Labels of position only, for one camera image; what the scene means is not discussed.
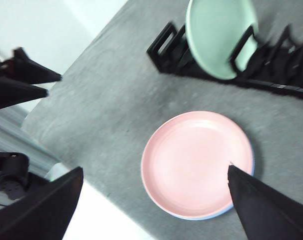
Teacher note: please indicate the grey ribbed panel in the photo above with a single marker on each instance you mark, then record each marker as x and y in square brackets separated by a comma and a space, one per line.
[14, 140]

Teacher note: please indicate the pink plate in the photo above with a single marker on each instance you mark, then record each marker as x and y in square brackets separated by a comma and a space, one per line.
[191, 162]

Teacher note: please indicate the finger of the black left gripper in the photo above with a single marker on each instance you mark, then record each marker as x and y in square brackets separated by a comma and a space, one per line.
[14, 93]
[31, 71]

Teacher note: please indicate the green plate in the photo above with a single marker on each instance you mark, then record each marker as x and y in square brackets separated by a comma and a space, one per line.
[216, 37]

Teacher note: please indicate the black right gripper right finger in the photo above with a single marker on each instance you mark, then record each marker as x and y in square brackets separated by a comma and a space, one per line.
[266, 212]

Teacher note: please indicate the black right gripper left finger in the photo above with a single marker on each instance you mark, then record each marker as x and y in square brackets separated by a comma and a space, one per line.
[41, 210]

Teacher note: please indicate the black plate rack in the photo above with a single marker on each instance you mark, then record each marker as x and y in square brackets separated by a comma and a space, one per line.
[266, 65]

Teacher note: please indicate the white device box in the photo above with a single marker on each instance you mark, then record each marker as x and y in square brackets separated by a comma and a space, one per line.
[57, 172]

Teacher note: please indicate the blue plate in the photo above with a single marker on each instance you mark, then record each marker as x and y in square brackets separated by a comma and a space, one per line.
[199, 218]

